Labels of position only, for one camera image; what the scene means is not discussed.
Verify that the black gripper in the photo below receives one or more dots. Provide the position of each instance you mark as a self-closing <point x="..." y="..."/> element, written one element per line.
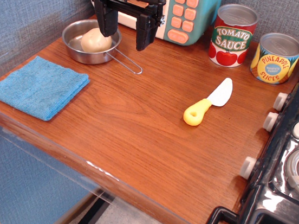
<point x="149" y="14"/>

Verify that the blue cloth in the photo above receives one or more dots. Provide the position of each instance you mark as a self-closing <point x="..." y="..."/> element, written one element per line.
<point x="41" y="88"/>

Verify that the toy potato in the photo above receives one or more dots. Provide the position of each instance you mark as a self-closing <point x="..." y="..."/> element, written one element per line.
<point x="93" y="41"/>

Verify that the small steel pan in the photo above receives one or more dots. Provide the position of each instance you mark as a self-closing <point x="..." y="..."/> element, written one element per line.
<point x="72" y="35"/>

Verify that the teal toy microwave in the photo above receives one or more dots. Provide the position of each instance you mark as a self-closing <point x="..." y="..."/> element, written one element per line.
<point x="185" y="20"/>

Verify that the tomato sauce can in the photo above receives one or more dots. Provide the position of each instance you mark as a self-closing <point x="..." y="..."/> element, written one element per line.
<point x="232" y="34"/>

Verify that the pineapple slices can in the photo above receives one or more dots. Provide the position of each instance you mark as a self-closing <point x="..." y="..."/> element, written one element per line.
<point x="275" y="59"/>

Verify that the yellow handled toy knife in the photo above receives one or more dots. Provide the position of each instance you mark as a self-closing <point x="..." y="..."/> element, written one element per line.
<point x="195" y="113"/>

